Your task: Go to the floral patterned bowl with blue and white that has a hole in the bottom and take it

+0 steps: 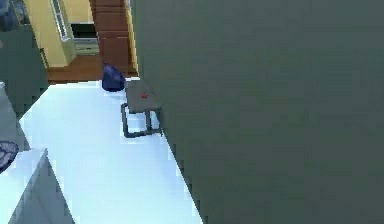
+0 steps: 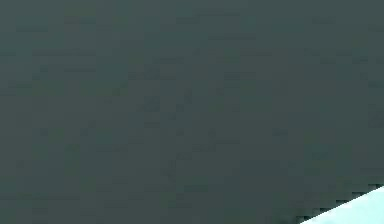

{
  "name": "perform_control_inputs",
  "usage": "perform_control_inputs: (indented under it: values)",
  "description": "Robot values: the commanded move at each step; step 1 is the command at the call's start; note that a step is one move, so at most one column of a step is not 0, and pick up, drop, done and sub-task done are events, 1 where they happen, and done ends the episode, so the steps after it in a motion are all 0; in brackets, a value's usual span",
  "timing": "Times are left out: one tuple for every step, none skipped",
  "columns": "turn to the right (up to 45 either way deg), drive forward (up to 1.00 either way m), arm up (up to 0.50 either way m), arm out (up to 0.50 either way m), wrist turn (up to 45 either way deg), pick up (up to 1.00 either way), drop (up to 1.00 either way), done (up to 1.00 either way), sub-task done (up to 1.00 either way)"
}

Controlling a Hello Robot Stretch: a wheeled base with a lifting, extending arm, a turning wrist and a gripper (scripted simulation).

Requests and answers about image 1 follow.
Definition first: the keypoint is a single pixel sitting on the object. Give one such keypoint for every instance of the grey side table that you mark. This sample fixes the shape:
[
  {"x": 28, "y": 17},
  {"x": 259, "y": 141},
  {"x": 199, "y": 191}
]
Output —
[{"x": 141, "y": 100}]

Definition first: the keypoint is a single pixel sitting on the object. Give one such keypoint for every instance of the small red object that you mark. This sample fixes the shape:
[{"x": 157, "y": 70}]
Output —
[{"x": 144, "y": 95}]

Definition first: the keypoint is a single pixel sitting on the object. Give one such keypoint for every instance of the blue white floral bowl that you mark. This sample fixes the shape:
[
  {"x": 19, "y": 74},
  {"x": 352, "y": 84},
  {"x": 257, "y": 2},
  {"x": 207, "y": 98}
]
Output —
[{"x": 6, "y": 154}]

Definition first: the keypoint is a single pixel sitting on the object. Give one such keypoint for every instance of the dark blue bag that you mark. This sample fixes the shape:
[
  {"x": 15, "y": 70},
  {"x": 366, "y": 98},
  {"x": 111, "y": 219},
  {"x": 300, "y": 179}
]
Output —
[{"x": 112, "y": 79}]

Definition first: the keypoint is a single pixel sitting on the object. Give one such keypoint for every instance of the white room door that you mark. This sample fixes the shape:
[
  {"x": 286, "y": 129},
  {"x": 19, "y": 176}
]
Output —
[{"x": 63, "y": 26}]

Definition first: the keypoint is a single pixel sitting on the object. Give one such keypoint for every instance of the white cabinet with black top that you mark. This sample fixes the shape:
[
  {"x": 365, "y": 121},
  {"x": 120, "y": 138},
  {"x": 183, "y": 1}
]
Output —
[{"x": 85, "y": 38}]

